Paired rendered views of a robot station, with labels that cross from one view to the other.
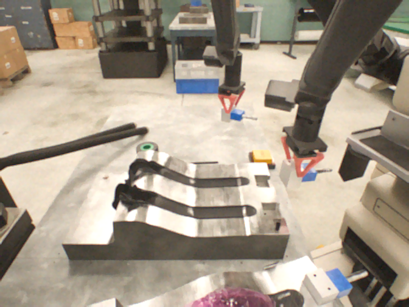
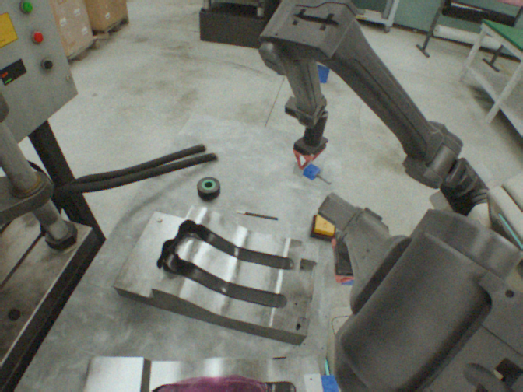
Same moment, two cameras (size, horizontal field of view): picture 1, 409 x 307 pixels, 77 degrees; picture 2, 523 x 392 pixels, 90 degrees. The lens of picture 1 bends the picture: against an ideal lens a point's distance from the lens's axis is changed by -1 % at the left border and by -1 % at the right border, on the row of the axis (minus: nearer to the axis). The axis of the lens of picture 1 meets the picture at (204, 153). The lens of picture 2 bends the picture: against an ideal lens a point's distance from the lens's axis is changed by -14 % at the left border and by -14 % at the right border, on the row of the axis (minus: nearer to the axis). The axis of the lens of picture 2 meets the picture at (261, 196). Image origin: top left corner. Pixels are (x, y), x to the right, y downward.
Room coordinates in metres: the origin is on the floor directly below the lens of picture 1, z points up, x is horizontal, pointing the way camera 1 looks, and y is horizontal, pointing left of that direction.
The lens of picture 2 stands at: (0.13, -0.07, 1.58)
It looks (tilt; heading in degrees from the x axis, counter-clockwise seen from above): 48 degrees down; 8
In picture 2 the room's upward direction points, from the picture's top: 8 degrees clockwise
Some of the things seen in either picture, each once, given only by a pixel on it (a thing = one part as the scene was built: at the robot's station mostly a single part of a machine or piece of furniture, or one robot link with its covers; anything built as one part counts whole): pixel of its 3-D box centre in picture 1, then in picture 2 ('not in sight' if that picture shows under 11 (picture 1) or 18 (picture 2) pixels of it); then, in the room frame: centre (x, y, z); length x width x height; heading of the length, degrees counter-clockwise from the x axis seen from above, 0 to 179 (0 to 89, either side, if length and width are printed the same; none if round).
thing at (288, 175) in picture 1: (308, 172); (351, 275); (0.53, -0.27, 0.93); 0.13 x 0.05 x 0.05; 99
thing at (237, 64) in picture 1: (231, 61); (315, 117); (0.90, -0.09, 1.11); 0.07 x 0.06 x 0.07; 64
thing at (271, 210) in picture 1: (271, 215); (300, 309); (0.44, -0.16, 0.87); 0.05 x 0.05 x 0.04; 0
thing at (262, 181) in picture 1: (263, 186); (306, 271); (0.55, -0.16, 0.87); 0.05 x 0.05 x 0.04; 0
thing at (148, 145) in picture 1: (147, 151); (208, 187); (0.80, 0.21, 0.82); 0.08 x 0.08 x 0.04
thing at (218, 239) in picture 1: (178, 199); (219, 267); (0.50, 0.07, 0.87); 0.50 x 0.26 x 0.14; 90
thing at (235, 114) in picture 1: (240, 115); (314, 173); (0.88, -0.13, 0.93); 0.13 x 0.05 x 0.05; 61
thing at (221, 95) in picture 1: (229, 100); (306, 155); (0.88, -0.09, 0.98); 0.07 x 0.07 x 0.09; 61
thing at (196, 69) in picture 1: (197, 69); not in sight; (3.71, 0.10, 0.28); 0.61 x 0.41 x 0.15; 90
